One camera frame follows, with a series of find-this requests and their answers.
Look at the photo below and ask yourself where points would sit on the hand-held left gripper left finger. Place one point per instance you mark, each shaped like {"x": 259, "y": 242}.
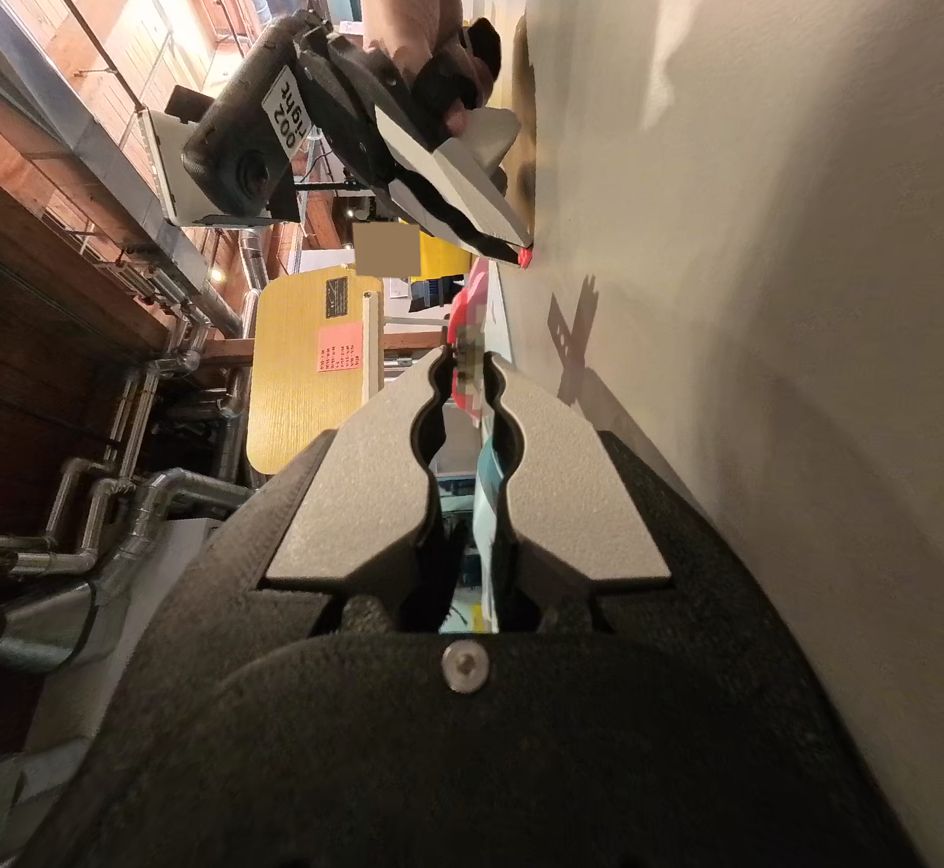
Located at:
{"x": 354, "y": 506}

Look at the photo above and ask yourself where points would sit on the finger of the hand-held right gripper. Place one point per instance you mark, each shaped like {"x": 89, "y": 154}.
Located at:
{"x": 461, "y": 239}
{"x": 472, "y": 189}

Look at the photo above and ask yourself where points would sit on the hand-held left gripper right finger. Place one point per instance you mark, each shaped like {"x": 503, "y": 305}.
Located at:
{"x": 582, "y": 506}

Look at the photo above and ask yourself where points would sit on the small red brick plate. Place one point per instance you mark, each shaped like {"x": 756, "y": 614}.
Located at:
{"x": 525, "y": 257}

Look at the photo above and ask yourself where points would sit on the pink grey brick assembly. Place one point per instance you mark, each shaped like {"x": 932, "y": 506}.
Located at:
{"x": 463, "y": 307}

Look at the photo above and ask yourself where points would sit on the person's right hand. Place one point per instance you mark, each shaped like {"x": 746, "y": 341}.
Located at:
{"x": 405, "y": 5}

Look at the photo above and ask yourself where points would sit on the grey metal ceiling beam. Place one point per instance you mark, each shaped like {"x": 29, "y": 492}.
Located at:
{"x": 110, "y": 167}

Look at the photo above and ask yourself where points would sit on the black label sticker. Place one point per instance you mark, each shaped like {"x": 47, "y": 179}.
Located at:
{"x": 336, "y": 298}

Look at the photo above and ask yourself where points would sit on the wooden book stand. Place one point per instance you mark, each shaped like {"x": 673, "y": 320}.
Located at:
{"x": 295, "y": 366}

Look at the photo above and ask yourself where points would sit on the pink sticky note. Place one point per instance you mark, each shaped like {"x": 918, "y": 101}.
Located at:
{"x": 339, "y": 348}

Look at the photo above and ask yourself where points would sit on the silver ceiling pipes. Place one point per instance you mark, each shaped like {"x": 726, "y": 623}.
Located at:
{"x": 147, "y": 499}

